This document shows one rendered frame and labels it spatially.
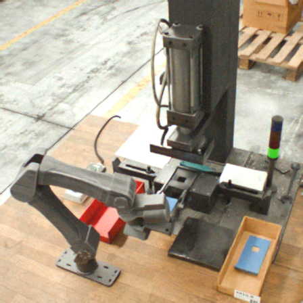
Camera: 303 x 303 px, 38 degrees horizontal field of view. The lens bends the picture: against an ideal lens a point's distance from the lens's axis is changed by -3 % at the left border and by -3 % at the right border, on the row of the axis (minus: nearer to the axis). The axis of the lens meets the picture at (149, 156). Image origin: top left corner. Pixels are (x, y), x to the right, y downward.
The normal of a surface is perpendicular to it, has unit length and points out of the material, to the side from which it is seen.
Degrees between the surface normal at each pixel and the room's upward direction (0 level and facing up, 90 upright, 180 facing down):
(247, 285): 0
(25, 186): 90
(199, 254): 0
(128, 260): 0
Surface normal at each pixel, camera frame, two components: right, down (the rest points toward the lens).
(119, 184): 0.27, -0.72
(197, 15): -0.43, 0.58
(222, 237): -0.07, -0.77
